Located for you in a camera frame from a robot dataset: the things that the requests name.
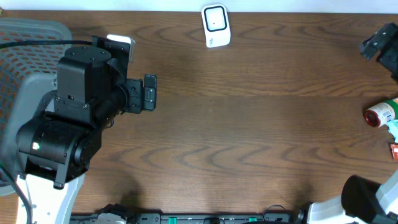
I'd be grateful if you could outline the green lid jar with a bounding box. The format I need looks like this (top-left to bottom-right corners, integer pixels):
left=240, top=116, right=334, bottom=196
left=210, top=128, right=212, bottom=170
left=364, top=98, right=397, bottom=128

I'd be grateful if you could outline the teal wet wipes pack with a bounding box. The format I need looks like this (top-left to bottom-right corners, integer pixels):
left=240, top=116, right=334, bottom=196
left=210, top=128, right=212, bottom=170
left=386, top=119, right=398, bottom=143

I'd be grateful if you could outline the orange candy bar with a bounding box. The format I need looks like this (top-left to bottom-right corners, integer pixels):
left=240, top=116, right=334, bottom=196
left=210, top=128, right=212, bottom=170
left=390, top=144, right=398, bottom=161

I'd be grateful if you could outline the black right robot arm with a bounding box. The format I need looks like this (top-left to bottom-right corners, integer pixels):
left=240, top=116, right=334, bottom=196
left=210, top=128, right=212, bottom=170
left=294, top=23, right=397, bottom=224

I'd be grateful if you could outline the white barcode scanner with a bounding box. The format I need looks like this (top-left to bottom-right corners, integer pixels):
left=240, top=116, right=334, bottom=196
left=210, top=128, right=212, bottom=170
left=201, top=4, right=231, bottom=48

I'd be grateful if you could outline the dark grey plastic basket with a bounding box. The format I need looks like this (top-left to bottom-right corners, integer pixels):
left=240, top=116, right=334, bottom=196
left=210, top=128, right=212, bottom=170
left=1, top=18, right=81, bottom=195

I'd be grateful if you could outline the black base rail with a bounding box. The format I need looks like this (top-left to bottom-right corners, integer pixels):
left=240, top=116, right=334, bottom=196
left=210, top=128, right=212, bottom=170
left=70, top=212, right=303, bottom=224

